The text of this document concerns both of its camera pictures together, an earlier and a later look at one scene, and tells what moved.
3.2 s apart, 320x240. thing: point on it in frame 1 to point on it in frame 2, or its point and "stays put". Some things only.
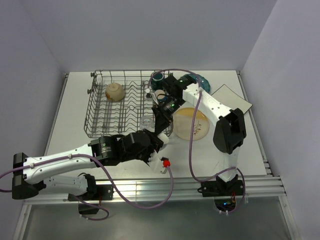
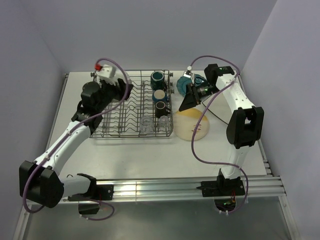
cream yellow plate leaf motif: (183, 121) stays put
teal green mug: (157, 81) stays put
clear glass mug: (145, 122) stays put
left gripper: (155, 144) to (122, 94)
